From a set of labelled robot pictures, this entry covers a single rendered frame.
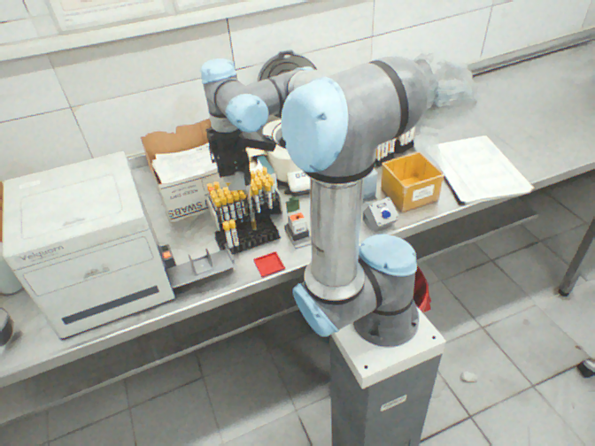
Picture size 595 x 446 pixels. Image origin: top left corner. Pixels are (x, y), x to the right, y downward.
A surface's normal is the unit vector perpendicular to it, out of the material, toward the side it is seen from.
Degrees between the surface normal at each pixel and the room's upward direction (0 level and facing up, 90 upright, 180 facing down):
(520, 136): 0
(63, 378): 0
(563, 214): 0
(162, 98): 90
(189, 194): 88
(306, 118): 83
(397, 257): 9
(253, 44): 90
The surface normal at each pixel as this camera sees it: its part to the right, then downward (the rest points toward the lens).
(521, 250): -0.05, -0.73
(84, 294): 0.41, 0.61
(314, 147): -0.84, 0.29
